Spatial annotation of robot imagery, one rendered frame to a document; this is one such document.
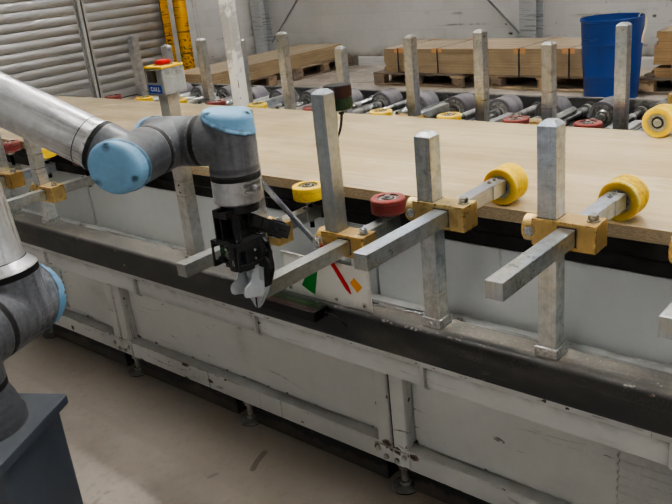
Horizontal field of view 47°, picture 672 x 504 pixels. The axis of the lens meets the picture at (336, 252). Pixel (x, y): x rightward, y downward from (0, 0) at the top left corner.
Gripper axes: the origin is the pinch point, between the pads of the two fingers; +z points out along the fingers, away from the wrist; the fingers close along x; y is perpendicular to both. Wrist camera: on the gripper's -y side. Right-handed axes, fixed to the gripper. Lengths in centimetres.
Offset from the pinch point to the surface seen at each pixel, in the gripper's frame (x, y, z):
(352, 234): 1.4, -26.8, -5.0
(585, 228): 53, -26, -14
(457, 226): 28.4, -25.5, -11.2
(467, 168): 3, -70, -9
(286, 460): -48, -44, 82
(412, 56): -58, -135, -28
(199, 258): -23.7, -5.1, -2.5
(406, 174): -8, -60, -9
